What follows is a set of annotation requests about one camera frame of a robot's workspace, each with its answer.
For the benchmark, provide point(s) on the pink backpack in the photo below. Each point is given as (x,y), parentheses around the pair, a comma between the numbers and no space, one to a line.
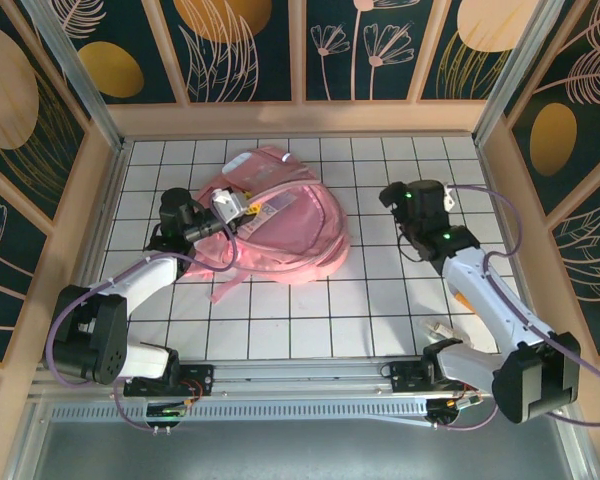
(300,235)

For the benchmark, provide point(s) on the small white glue tube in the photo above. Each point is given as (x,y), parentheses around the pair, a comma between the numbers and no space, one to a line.
(440,330)

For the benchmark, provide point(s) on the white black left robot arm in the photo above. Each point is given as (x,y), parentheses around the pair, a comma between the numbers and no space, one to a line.
(140,280)

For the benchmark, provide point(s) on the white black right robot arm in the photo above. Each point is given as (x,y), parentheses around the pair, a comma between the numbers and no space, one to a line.
(490,295)

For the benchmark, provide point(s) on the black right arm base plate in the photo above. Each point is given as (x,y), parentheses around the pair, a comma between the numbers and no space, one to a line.
(405,380)

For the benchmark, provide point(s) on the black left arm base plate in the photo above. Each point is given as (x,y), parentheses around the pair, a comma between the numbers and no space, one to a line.
(200,380)

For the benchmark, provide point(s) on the aluminium frame post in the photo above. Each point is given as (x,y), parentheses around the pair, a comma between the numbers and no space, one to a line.
(86,85)
(512,75)

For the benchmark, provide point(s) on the aluminium mounting rail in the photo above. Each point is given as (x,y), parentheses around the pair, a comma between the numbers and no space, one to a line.
(305,375)

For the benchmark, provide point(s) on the grey metal base plate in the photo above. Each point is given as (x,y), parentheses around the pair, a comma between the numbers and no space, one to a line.
(300,450)

